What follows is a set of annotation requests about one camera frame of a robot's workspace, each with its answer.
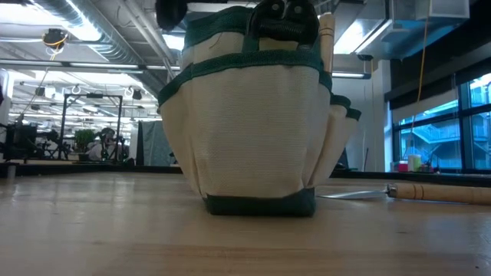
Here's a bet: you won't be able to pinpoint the yellow ceiling cable reel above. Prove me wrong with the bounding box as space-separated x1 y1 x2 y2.
41 28 70 49

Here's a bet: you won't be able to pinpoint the black metal frame stand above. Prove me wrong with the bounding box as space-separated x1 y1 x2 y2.
59 93 124 160

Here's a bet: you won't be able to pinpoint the person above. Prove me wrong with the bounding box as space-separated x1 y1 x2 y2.
87 127 130 162

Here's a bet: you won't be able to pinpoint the dark green pruning shears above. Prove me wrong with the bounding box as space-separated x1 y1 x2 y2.
247 0 320 45

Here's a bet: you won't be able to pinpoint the ceiling light fixture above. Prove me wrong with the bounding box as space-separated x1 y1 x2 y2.
331 72 372 81

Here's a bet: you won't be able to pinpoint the black equipment rack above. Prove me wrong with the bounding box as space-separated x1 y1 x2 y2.
0 122 39 162

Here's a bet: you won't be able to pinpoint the wide steel trowel wooden handle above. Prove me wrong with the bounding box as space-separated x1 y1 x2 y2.
317 182 491 206

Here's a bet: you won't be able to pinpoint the yellow hanging cord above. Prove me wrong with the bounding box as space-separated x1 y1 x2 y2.
410 0 433 149

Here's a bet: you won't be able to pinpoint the black metal table frame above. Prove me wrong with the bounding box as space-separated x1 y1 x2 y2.
0 161 491 189

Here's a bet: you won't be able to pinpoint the window with black frames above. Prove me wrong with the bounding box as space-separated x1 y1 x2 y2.
390 71 491 173

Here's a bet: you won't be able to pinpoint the green leafy plant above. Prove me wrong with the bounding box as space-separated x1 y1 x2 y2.
74 128 97 155

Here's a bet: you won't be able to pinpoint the grey partition panel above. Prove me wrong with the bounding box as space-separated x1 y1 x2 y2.
137 120 173 167

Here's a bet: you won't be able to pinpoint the beige green-trimmed gardening bag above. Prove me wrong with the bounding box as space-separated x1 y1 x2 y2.
157 0 362 218

